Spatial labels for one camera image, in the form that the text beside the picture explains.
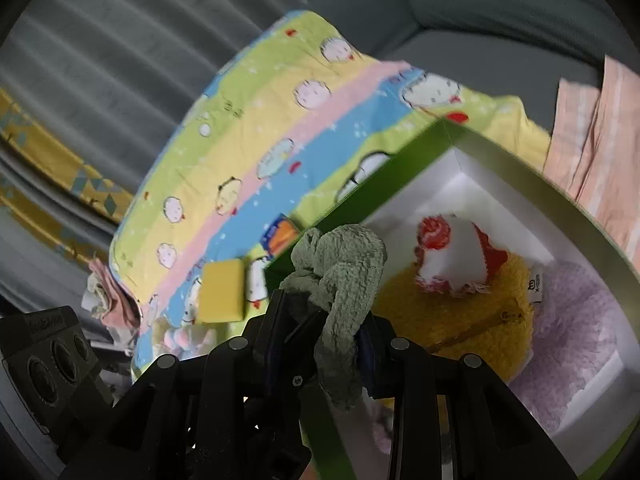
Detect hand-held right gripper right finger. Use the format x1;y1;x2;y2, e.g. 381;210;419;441
356;316;583;480

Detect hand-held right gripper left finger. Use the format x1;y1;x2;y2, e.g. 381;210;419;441
60;291;322;480

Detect yellow green sponge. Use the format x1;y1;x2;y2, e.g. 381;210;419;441
199;258;247;324

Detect green knit cloth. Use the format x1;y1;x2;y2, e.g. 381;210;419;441
279;225;388;411

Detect yellow fuzzy pouch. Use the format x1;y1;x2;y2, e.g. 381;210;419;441
372;252;548;386

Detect red white knit toy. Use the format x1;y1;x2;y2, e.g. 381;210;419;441
414;214;510;297

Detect green box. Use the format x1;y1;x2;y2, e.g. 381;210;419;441
265;119;640;480

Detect purple fluffy towel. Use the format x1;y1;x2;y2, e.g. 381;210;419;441
505;260;626;436

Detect pile of crumpled clothes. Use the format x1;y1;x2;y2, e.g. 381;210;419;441
82;259;143;331

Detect cartoon printed blanket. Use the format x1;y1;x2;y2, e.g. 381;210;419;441
110;10;551;386

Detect yellow patterned curtain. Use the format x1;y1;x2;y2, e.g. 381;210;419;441
0;87;133;261

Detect pink striped cloth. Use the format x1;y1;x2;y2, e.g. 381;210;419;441
542;55;640;241

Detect grey curtain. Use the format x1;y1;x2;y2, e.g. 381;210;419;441
0;0;351;311

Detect grey sofa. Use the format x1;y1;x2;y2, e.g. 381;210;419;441
345;0;640;136

